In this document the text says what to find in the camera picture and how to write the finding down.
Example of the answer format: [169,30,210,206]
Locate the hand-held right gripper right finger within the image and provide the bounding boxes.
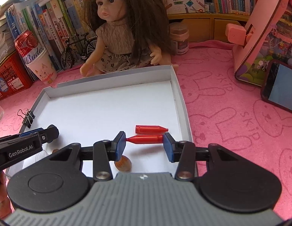
[163,132,242,182]

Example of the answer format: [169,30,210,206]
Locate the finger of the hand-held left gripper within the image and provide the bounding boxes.
[19,128,46,138]
[39,124,60,145]

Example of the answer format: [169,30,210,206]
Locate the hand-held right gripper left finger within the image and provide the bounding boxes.
[49,131,126,182]

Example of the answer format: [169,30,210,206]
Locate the red plastic crayon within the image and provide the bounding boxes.
[126,135,165,144]
[135,125,169,134]

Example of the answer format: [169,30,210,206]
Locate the grey cardboard box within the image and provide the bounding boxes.
[5,65,194,178]

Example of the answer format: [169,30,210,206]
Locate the small black binder clip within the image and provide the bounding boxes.
[17,109,36,129]

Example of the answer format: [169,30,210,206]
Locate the red plastic basket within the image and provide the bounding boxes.
[0,50,34,102]

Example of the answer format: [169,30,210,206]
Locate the white paper cup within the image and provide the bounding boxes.
[26,48,58,84]

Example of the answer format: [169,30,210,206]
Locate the pink bunny print blanket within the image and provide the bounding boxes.
[0,40,292,226]

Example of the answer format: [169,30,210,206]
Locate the black toy bicycle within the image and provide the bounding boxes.
[60,32,98,70]

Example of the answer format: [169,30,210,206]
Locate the red beverage can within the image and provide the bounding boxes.
[14,30,46,64]

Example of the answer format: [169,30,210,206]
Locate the stack of paper notebooks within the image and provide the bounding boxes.
[0,5,17,63]

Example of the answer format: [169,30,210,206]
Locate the brown lidded jar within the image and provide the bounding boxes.
[169,22,190,55]

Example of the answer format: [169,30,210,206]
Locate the brown haired doll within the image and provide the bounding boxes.
[80,0,179,79]

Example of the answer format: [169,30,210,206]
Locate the row of upright books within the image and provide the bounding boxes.
[5,0,258,72]

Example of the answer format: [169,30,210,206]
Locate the smartphone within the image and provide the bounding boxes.
[260,60,292,116]

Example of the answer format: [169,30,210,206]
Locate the wooden drawer organizer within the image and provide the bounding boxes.
[167,13,250,43]

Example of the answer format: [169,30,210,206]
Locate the pink wooden toy house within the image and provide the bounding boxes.
[225,0,292,87]

